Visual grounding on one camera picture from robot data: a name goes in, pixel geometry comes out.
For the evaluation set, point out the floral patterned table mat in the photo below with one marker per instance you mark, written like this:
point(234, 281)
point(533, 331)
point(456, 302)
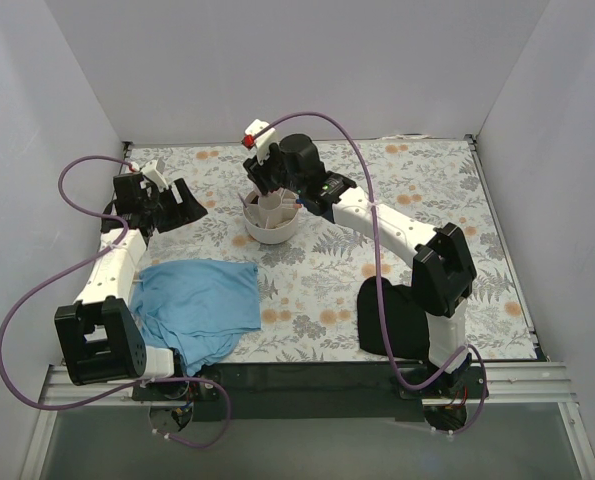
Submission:
point(308, 285)

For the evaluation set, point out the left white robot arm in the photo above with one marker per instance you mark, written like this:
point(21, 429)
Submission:
point(99, 337)

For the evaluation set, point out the black cloth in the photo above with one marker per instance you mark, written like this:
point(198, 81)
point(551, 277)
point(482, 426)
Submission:
point(405, 321)

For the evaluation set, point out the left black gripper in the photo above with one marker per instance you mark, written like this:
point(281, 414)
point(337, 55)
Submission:
point(166, 206)

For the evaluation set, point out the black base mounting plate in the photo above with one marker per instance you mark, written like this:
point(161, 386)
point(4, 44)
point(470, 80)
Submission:
point(270, 391)

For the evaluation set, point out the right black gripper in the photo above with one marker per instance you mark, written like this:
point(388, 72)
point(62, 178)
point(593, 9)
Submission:
point(265, 174)

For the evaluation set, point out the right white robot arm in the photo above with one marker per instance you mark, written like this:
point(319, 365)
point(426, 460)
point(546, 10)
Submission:
point(442, 267)

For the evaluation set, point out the light blue cloth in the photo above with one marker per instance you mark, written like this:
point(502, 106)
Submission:
point(201, 308)

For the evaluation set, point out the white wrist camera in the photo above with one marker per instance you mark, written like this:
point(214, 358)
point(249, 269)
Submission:
point(153, 171)
point(258, 137)

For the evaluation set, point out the white round divided organizer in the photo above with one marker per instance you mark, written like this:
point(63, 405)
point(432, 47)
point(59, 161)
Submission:
point(268, 222)

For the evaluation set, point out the aluminium frame rail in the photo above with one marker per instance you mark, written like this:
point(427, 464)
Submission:
point(508, 382)

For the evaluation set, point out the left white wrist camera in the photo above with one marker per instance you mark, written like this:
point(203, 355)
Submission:
point(153, 171)

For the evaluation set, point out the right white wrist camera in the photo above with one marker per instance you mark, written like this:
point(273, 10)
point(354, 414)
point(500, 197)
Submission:
point(258, 137)

